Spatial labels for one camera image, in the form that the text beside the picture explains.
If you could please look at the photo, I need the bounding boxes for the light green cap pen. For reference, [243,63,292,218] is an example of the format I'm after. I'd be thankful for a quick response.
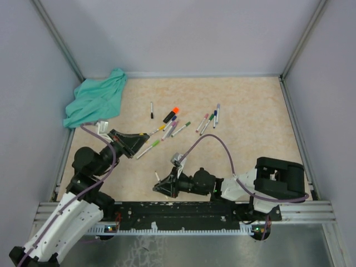
[136,140,160,160]

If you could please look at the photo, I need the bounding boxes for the black orange highlighter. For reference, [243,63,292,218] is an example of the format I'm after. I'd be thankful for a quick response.
[163,107,179,123]

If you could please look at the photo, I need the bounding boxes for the blue cap pen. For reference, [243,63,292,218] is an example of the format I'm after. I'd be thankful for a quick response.
[163,115,177,131]
[213,110,217,129]

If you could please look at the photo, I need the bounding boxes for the green cap pen right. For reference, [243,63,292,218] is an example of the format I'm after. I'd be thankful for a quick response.
[200,113,214,136]

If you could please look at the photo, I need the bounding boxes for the yellow cap marker pen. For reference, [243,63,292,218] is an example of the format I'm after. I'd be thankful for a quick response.
[149,125,166,136]

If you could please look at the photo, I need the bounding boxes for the lilac cap pen right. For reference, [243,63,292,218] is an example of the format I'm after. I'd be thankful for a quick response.
[216,103,220,124]

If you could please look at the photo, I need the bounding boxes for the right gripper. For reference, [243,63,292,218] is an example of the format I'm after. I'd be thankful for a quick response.
[154,166,209,198]

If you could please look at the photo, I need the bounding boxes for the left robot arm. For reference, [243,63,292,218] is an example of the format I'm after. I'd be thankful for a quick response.
[9,130,150,266]

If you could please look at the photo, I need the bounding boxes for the pink cap pen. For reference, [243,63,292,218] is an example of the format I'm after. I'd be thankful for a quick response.
[195,113,209,133]
[161,121,176,141]

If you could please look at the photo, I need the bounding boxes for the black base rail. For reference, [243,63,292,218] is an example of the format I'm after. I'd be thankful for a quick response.
[100,201,266,231]

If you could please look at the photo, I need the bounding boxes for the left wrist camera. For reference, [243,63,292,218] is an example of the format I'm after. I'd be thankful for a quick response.
[96,120,108,136]

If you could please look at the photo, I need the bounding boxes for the teal cloth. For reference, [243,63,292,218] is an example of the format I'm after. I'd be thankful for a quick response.
[63,68,128,128]

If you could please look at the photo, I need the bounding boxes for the blue cap pen right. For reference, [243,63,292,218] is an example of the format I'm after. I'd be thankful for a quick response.
[213,110,217,129]

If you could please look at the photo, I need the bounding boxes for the small black marker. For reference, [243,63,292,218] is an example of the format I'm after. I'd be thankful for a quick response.
[150,102,154,119]

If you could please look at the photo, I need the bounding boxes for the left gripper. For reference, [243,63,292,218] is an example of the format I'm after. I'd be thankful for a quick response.
[94,128,150,176]

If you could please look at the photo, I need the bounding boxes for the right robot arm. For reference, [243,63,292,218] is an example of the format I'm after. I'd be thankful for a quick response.
[152,157,309,220]

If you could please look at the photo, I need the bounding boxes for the purple cap pen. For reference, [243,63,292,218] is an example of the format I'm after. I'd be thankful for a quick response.
[168,120,179,137]

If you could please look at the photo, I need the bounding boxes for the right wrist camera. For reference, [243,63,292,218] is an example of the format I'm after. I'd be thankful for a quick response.
[171,152,186,168]

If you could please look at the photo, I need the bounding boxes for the dark green cap pen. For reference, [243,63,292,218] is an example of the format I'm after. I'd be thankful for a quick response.
[171,121,191,138]

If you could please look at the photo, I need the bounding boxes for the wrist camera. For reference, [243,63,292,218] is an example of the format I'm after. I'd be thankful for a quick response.
[171,152,186,168]
[96,120,108,136]

